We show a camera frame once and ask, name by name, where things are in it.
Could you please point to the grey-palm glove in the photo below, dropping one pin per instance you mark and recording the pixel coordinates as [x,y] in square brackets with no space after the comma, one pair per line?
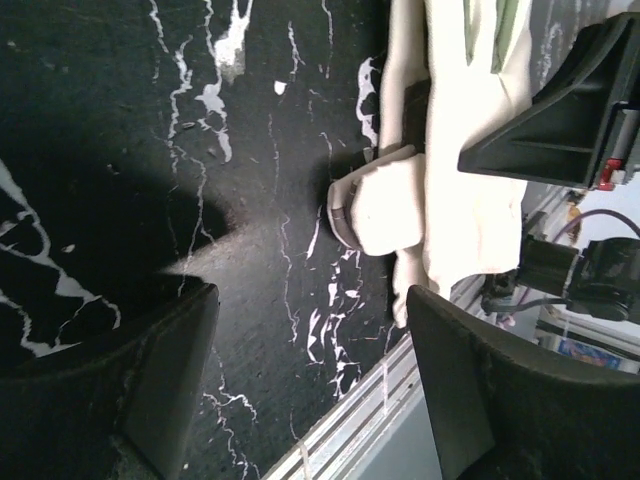
[455,72]

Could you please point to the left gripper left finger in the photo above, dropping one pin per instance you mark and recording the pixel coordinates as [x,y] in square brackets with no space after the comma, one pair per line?
[118,406]

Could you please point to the aluminium front rail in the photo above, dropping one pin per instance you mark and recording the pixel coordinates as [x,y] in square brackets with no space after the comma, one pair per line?
[381,401]

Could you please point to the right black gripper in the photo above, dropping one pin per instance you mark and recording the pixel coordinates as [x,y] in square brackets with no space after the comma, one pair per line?
[582,129]

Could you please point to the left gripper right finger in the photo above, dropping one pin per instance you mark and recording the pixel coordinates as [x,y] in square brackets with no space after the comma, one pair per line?
[501,407]

